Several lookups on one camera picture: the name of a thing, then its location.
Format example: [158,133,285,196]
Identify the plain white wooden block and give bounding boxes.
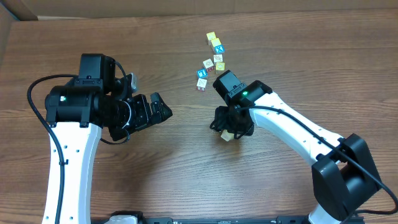
[221,129,234,142]

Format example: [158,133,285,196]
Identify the white block red letters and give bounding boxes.
[197,78,207,91]

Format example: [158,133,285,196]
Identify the blue pictogram block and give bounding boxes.
[197,69,208,79]

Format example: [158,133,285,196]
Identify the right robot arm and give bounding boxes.
[210,70,381,223]

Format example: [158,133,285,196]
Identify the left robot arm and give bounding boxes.
[42,54,172,223]

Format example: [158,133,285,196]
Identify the yellow block middle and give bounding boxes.
[215,62,225,74]

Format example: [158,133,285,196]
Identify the white block red side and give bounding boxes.
[203,58,215,72]

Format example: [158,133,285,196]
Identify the white patterned block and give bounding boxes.
[213,54,223,64]

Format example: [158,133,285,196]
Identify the blue X block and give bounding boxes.
[213,45,225,54]

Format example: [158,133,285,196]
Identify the yellow block far top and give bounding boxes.
[206,32,216,45]

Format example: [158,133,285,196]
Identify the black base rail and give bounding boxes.
[91,210,310,224]

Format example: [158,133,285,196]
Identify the cardboard box wall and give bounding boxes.
[1,0,397,21]

